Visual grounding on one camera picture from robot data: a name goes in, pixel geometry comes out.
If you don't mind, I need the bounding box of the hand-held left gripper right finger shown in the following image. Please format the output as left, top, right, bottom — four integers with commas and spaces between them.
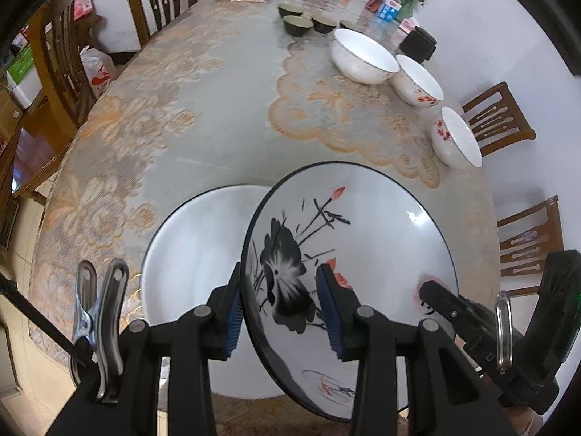
316, 263, 507, 436

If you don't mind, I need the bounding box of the plain white plate black lettering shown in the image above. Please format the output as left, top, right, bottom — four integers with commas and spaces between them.
141, 185, 291, 400

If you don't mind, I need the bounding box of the dark wooden chair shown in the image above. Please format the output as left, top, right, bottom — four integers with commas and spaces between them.
27, 0, 98, 130
111, 0, 199, 44
462, 82, 537, 157
497, 195, 566, 298

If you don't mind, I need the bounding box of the white plastic bag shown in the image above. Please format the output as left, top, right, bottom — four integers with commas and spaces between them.
79, 46, 116, 99

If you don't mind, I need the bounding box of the green and white box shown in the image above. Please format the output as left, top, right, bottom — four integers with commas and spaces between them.
7, 43, 46, 110

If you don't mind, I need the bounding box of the wooden bench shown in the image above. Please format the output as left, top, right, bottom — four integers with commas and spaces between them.
0, 86, 69, 205

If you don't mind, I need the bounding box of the black cable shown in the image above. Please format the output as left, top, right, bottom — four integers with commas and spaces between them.
0, 261, 96, 368

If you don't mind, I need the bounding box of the pink tissue pack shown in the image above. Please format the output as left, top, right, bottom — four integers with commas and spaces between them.
394, 17, 420, 46

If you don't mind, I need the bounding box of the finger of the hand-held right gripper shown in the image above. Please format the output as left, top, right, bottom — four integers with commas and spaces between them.
418, 280, 497, 364

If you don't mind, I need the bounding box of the lotus painted large plate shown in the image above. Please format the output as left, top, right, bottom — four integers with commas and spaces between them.
240, 162, 459, 421

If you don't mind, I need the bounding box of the white bowl with red flowers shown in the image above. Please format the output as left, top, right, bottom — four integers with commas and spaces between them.
430, 106, 483, 170
391, 54, 444, 107
329, 28, 400, 85

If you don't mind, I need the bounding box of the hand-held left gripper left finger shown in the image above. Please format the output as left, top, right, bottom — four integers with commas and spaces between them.
48, 261, 243, 436

